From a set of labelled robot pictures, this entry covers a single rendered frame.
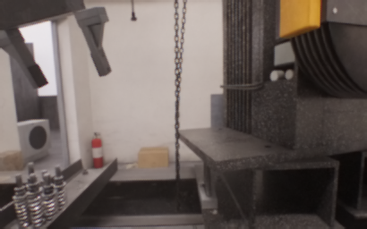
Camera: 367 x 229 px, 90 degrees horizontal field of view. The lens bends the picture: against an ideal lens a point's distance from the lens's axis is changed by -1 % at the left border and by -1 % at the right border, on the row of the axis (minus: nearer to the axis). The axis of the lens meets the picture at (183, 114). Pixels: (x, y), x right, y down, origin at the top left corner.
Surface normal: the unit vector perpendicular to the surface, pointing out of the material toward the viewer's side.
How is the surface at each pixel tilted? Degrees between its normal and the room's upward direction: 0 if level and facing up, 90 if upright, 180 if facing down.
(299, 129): 90
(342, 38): 90
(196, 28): 90
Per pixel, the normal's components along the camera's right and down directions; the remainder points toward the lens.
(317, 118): 0.26, 0.10
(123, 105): 0.01, 0.11
